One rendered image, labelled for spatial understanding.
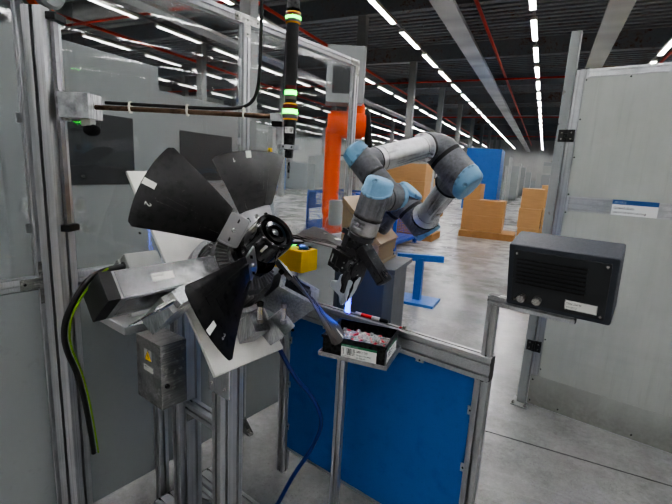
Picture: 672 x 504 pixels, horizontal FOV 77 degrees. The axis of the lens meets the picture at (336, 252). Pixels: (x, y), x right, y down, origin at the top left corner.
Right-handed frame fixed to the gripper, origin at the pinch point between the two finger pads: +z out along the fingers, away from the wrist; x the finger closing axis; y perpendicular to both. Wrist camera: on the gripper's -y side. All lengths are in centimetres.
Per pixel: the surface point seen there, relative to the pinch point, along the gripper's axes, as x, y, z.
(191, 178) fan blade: 27, 40, -21
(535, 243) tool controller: -31, -32, -31
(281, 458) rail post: -35, 24, 109
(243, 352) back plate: 14.9, 18.2, 24.8
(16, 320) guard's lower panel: 51, 84, 45
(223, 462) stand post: 16, 13, 64
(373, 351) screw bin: -13.6, -7.6, 16.8
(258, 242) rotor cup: 15.5, 22.6, -9.1
